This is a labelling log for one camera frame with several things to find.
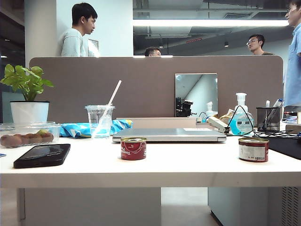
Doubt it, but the tomato can with white label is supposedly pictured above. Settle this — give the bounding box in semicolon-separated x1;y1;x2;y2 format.
238;137;270;162

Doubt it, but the man in white shirt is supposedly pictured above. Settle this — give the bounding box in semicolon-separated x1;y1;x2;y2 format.
60;2;102;57

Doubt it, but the man with head behind divider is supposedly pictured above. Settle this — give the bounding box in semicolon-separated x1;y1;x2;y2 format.
144;46;162;57

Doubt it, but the black mesh pen holder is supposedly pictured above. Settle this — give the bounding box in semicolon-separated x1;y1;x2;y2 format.
256;106;283;133

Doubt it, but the white drinking straw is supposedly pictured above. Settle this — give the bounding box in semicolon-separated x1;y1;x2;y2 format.
92;80;122;138

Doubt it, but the man in blue shirt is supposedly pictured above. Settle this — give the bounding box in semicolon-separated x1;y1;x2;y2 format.
282;0;301;114

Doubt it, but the brown rectangular case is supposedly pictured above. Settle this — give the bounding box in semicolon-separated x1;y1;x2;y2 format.
285;122;301;135

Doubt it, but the beige stapler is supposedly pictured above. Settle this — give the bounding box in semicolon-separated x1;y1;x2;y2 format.
207;116;230;135

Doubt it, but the square mirror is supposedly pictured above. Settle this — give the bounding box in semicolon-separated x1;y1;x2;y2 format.
174;73;218;118

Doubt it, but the grey cabinet under desk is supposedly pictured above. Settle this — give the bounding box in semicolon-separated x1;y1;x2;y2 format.
207;187;301;226

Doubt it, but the gold snack bag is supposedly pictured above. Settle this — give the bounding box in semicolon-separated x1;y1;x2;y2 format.
217;108;236;120

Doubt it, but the black mouse pad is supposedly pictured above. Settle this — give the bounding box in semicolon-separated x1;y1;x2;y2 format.
267;135;301;161

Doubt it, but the silver Dell laptop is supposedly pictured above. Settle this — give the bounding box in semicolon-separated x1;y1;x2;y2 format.
112;128;227;144

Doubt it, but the black cable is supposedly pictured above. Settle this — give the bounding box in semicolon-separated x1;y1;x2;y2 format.
225;105;301;139

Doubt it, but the man with glasses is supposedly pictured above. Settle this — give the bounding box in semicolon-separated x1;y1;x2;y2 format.
246;34;275;56

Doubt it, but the white plant pot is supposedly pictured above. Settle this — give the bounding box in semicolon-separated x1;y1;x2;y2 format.
9;101;50;126

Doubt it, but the clear plastic fruit container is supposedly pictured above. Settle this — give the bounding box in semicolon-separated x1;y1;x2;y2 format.
0;121;61;149

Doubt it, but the blue hand sanitizer pump bottle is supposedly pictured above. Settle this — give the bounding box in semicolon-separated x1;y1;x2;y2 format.
228;92;255;136

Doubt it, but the ceiling light strip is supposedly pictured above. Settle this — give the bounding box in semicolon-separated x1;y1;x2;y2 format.
133;19;290;27

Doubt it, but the brown desk divider panel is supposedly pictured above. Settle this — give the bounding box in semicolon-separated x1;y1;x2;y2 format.
29;56;284;126

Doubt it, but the brown kiwi fruit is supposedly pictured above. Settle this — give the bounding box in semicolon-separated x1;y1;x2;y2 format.
0;134;23;148
40;132;55;143
23;133;36;145

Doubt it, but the blue snack bag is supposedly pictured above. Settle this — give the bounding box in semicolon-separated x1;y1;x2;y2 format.
58;119;134;138

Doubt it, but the green leafy plant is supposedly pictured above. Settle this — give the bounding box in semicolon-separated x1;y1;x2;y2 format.
0;64;55;103

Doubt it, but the clear plastic cup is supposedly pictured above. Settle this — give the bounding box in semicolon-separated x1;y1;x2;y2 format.
84;105;116;139

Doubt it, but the red tomato can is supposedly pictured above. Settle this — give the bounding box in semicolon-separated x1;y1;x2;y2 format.
120;137;147;161

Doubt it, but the black smartphone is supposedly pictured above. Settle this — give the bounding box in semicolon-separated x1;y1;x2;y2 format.
13;143;71;169

